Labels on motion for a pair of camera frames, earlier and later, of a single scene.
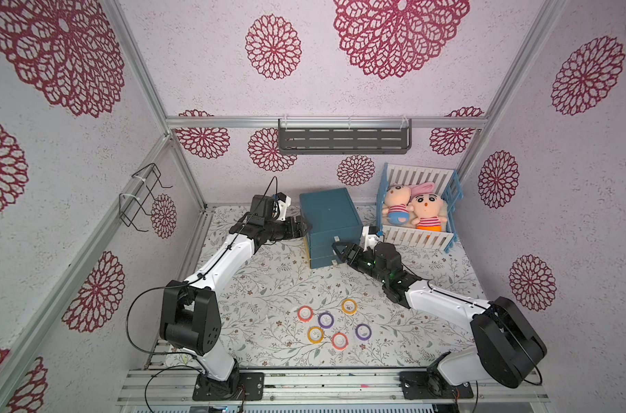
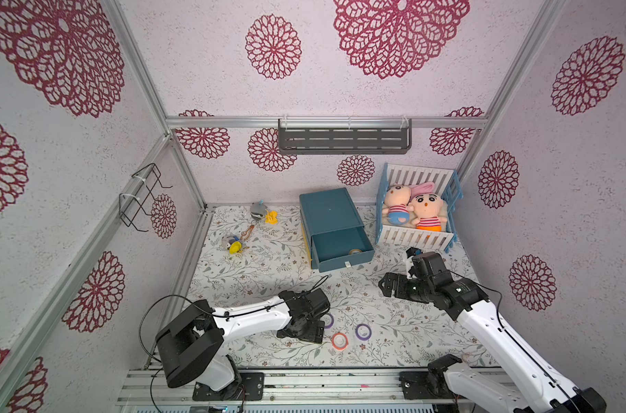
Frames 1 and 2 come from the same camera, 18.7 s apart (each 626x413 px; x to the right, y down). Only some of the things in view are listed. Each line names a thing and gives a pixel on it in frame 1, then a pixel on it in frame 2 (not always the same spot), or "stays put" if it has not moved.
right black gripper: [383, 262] -> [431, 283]
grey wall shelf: [329, 136] stays put
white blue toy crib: [417, 206] stays put
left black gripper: [299, 231] -> [316, 333]
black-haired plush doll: [426, 207] stays put
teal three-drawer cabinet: [333, 218] stays put
